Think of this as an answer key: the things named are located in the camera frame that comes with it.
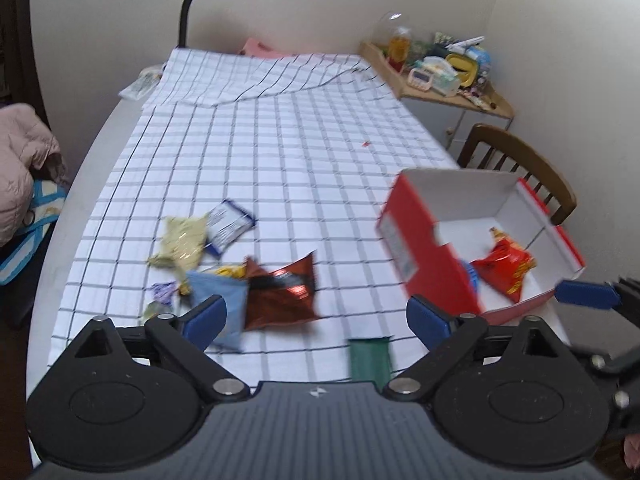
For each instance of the small green wrapped candy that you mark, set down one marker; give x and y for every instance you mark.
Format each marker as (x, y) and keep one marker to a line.
(152, 311)

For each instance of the wooden chair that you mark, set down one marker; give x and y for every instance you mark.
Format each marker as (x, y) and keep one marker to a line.
(515, 150)

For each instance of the white cabinet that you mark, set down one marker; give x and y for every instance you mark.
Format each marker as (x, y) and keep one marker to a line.
(430, 120)

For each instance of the light blue snack packet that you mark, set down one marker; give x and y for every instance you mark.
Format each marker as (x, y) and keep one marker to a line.
(236, 310)

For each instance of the green snack packet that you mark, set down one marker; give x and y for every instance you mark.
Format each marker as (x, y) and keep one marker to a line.
(370, 360)

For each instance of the blue and white bag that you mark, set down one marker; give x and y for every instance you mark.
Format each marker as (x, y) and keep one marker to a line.
(35, 212)

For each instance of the dark red snack packet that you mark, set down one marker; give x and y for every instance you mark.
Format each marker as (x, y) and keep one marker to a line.
(280, 295)

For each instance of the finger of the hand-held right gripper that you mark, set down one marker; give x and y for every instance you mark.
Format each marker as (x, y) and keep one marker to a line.
(585, 293)

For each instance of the yellow snack packet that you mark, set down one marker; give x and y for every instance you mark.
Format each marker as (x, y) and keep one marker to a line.
(228, 272)

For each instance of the green tissue pack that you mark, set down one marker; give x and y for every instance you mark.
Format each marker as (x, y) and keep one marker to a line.
(446, 82)

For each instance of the red cardboard box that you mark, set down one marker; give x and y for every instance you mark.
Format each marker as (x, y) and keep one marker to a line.
(420, 255)

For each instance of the white and blue snack packet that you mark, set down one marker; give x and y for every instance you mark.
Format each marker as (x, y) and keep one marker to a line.
(227, 225)

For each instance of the bottle of yellow liquid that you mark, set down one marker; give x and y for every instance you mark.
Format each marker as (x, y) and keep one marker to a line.
(400, 47)

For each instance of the white digital timer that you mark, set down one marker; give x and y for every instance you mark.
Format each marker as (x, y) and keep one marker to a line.
(419, 79)

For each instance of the white pen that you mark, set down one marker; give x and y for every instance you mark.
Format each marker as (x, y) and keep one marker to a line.
(465, 42)

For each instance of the wooden desk organiser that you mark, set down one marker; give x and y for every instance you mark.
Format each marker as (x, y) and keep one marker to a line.
(395, 82)

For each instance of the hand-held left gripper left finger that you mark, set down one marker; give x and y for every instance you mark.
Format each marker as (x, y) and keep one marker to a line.
(205, 321)

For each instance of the printed paper packet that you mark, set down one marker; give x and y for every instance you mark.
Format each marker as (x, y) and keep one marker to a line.
(140, 85)

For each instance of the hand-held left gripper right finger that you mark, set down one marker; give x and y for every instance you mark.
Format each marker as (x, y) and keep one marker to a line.
(426, 319)

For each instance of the checked white tablecloth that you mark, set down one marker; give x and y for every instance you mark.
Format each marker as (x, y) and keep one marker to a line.
(300, 160)

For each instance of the pink puffer jacket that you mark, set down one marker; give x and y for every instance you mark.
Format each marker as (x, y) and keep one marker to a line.
(20, 160)

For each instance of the blue ribbed item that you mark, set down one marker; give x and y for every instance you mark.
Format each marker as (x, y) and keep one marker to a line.
(472, 276)

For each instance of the gold snack packet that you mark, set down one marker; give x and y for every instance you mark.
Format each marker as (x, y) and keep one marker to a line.
(182, 242)

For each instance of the pink item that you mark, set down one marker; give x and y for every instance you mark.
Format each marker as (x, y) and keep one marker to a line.
(260, 47)

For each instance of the yellow container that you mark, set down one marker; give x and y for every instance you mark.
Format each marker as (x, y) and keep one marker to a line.
(462, 67)

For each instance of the clear glass dome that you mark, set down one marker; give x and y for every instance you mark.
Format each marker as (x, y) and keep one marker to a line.
(387, 22)

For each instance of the purple candy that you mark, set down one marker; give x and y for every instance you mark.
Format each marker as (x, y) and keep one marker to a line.
(165, 291)

